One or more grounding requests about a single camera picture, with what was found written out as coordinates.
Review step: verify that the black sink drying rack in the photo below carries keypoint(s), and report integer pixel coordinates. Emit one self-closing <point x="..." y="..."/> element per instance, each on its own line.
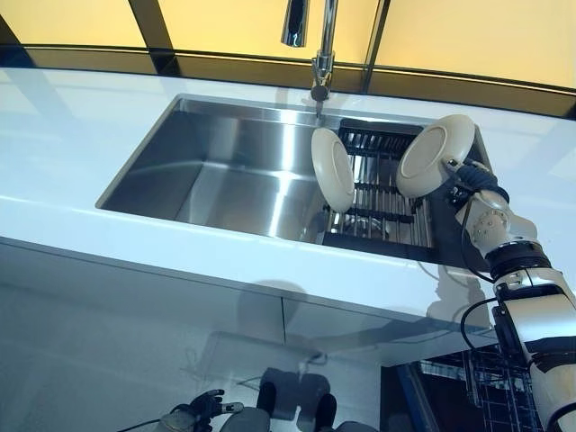
<point x="382" y="207"/>

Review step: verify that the cream round plate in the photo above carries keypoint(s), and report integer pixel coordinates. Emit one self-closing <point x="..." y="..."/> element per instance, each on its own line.
<point x="432" y="157"/>
<point x="333" y="171"/>

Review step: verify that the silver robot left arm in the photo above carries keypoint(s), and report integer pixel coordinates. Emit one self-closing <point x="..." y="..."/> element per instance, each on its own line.
<point x="177" y="420"/>

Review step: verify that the chrome gooseneck faucet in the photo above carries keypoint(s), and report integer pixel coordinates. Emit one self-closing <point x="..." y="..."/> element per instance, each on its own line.
<point x="325" y="45"/>

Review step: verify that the grey robot right leg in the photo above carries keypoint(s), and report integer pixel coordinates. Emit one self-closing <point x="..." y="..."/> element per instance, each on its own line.
<point x="326" y="414"/>

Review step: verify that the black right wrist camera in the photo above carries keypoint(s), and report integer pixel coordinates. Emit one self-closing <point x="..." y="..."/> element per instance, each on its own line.
<point x="459" y="196"/>

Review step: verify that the grey robot left leg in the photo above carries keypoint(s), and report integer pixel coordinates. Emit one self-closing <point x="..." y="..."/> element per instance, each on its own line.
<point x="247" y="418"/>

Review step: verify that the yellow window with dark frame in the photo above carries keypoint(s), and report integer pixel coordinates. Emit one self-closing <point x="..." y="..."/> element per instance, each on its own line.
<point x="450" y="31"/>

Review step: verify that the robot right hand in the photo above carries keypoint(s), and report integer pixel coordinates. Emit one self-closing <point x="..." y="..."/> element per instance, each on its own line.
<point x="479" y="177"/>

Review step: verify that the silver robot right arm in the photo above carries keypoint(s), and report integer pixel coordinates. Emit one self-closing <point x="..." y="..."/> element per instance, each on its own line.
<point x="535" y="306"/>

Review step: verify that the black dishwasher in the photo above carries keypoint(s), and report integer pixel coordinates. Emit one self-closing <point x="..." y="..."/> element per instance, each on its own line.
<point x="427" y="400"/>

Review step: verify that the white cabinet door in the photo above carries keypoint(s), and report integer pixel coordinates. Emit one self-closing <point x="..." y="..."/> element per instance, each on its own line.
<point x="360" y="324"/>
<point x="135" y="310"/>

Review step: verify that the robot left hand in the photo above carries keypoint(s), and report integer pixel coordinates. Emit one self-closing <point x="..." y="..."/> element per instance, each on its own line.
<point x="209" y="405"/>

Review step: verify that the grey robot leg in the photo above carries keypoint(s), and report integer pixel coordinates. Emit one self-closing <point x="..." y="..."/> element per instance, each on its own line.
<point x="326" y="414"/>
<point x="247" y="418"/>

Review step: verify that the stainless steel sink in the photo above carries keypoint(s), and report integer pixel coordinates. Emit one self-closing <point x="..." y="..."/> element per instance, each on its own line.
<point x="225" y="171"/>

